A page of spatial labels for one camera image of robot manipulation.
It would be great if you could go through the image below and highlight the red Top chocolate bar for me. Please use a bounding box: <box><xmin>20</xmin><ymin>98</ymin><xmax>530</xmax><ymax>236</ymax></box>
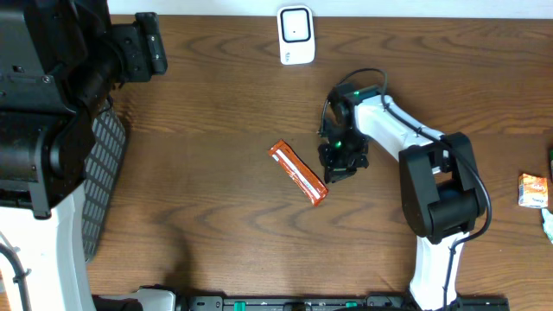
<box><xmin>268</xmin><ymin>140</ymin><xmax>328</xmax><ymax>206</ymax></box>

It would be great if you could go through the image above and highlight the orange tissue pack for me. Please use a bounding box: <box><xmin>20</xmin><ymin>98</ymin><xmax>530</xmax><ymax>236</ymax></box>
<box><xmin>518</xmin><ymin>174</ymin><xmax>549</xmax><ymax>209</ymax></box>

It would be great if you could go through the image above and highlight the teal wet wipes pack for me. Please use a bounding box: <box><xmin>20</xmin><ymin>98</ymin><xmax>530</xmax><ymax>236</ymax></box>
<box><xmin>541</xmin><ymin>208</ymin><xmax>553</xmax><ymax>244</ymax></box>

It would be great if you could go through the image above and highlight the green lid jar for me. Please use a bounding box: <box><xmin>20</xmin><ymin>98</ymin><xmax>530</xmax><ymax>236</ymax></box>
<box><xmin>549</xmin><ymin>149</ymin><xmax>553</xmax><ymax>181</ymax></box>

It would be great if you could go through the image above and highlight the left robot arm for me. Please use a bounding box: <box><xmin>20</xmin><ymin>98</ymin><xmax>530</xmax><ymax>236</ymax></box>
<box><xmin>1</xmin><ymin>0</ymin><xmax>181</xmax><ymax>310</ymax></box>

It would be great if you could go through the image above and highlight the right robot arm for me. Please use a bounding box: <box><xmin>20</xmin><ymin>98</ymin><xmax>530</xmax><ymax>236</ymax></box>
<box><xmin>319</xmin><ymin>83</ymin><xmax>491</xmax><ymax>310</ymax></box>

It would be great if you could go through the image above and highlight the grey plastic basket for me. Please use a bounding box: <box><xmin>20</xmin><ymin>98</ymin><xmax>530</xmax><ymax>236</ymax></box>
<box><xmin>82</xmin><ymin>108</ymin><xmax>128</xmax><ymax>263</ymax></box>

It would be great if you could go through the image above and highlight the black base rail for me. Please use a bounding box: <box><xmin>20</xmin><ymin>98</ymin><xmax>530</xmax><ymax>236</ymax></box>
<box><xmin>92</xmin><ymin>295</ymin><xmax>511</xmax><ymax>311</ymax></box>

